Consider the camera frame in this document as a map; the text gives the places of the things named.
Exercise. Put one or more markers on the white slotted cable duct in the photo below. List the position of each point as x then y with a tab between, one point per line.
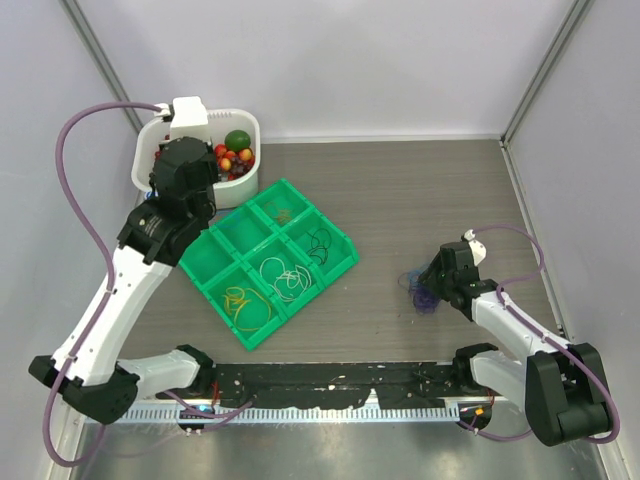
167	412

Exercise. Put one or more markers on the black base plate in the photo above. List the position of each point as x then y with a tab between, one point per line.
339	386

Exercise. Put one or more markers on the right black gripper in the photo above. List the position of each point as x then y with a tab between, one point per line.
429	277

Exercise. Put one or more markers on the red yellow cherries bunch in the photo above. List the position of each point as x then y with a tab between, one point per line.
233	165

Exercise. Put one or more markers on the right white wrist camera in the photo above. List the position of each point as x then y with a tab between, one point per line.
478	249

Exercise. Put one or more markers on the white plastic basket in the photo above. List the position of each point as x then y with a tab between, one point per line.
228	194

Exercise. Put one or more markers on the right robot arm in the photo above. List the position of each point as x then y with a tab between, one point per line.
561	387

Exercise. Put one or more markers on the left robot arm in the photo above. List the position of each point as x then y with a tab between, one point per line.
93	379

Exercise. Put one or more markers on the green compartment tray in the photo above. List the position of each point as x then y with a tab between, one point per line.
262	263

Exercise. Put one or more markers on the green lime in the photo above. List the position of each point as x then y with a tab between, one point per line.
237	140

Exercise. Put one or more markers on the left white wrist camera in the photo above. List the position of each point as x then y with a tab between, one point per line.
187	117

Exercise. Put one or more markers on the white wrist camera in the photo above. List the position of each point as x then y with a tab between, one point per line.
187	117
478	249

